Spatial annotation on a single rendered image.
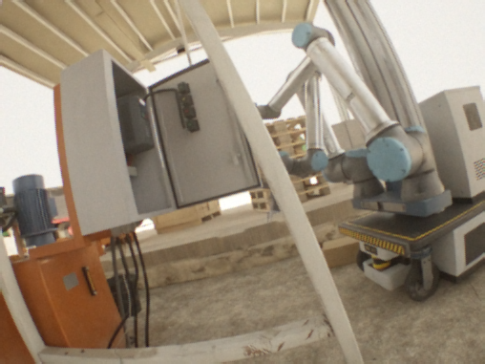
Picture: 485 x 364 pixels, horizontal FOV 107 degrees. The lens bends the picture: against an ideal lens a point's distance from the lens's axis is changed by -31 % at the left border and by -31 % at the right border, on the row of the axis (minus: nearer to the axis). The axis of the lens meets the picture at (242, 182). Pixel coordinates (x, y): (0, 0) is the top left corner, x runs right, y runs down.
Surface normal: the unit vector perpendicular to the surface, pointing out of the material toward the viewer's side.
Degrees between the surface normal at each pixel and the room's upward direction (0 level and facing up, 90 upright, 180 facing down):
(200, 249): 90
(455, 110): 90
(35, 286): 90
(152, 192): 90
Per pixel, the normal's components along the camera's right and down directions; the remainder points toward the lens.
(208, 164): -0.27, 0.04
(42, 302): 0.01, -0.04
